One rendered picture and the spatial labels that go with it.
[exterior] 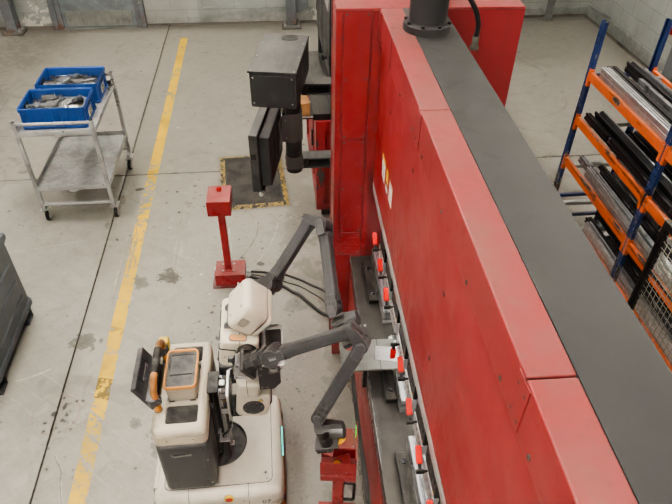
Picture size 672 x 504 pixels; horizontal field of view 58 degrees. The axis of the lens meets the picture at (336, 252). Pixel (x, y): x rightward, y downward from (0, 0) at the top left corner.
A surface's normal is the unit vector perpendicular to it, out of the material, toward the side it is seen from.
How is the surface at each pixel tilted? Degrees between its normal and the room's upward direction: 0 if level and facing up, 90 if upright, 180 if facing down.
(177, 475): 90
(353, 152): 90
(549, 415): 0
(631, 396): 0
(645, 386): 0
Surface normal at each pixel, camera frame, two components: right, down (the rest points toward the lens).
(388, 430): 0.01, -0.76
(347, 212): 0.08, 0.65
